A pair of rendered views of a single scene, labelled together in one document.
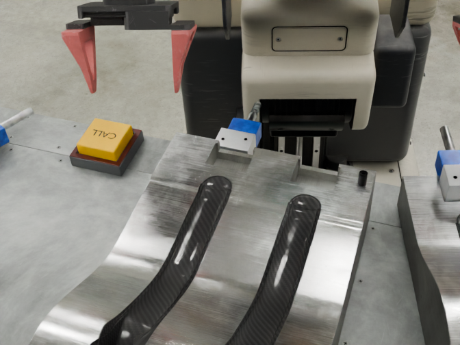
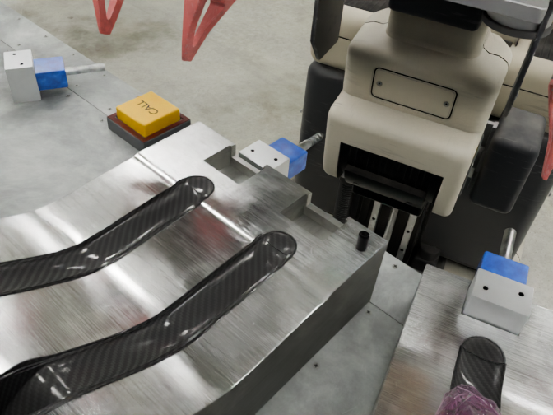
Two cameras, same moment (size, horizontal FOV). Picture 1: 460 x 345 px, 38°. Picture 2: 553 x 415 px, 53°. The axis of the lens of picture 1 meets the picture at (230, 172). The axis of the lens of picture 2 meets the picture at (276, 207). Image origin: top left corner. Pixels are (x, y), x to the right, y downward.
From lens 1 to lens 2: 0.33 m
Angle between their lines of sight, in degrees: 12
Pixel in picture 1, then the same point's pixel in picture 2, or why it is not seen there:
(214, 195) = (189, 195)
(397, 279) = (361, 383)
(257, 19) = (362, 53)
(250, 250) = (182, 268)
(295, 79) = (382, 131)
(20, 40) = (220, 59)
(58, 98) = (225, 114)
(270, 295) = (167, 328)
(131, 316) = not seen: outside the picture
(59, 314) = not seen: outside the picture
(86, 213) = (87, 174)
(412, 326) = not seen: outside the picture
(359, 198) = (345, 263)
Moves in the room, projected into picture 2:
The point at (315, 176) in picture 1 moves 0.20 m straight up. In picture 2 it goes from (320, 223) to (353, 38)
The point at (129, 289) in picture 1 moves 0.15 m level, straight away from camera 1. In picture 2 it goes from (13, 250) to (77, 142)
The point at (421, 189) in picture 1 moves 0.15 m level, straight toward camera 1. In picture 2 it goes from (439, 288) to (339, 389)
